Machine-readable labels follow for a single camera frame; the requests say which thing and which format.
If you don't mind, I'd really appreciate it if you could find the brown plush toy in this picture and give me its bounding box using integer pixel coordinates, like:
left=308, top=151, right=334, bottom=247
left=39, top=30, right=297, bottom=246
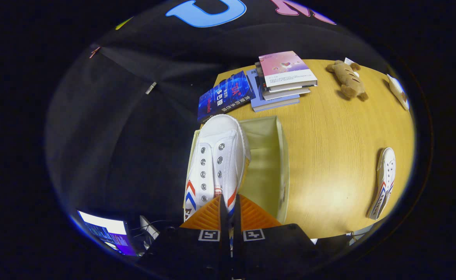
left=325, top=58, right=369, bottom=102

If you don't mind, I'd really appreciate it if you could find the white device with cables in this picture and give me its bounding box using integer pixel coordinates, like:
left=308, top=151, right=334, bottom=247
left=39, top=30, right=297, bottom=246
left=139, top=215, right=160, bottom=241

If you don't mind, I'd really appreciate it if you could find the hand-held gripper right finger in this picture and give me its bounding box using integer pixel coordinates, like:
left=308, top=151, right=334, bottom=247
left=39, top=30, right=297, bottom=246
left=235, top=193, right=331, bottom=280

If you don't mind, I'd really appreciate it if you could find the white pouch with red label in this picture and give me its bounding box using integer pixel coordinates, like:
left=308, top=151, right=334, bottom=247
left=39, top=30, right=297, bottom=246
left=386, top=74, right=410, bottom=111

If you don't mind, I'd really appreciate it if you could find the dark blue book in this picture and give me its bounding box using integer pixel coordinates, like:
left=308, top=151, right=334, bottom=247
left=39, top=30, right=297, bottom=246
left=197, top=71, right=256, bottom=124

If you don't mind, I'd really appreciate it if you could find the white canvas shoe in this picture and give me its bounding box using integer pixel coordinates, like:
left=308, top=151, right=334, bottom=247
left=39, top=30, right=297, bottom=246
left=367, top=147, right=396, bottom=221
left=183, top=114, right=251, bottom=249

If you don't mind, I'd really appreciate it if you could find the pale blue book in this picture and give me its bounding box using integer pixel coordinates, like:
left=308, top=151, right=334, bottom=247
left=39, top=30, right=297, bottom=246
left=247, top=69, right=301, bottom=113

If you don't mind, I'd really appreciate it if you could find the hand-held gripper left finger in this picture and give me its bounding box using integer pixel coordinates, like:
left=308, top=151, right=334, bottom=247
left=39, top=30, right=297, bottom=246
left=136, top=194, right=232, bottom=280

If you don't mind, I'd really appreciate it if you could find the grey book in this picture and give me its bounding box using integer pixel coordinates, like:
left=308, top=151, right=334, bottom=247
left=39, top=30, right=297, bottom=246
left=255, top=62, right=312, bottom=101

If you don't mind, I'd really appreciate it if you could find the pale green storage box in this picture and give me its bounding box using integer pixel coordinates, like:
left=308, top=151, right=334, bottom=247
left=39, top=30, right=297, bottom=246
left=184, top=115, right=291, bottom=225

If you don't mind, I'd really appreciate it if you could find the black backdrop cloth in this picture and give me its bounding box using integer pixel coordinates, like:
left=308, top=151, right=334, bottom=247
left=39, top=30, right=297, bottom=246
left=45, top=0, right=384, bottom=234

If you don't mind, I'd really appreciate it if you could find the computer monitor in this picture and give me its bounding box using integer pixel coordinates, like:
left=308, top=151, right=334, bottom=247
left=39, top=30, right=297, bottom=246
left=76, top=210, right=138, bottom=257

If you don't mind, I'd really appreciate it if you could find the black fabric object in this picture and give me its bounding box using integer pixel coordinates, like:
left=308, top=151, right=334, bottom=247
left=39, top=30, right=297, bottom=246
left=316, top=234, right=355, bottom=253

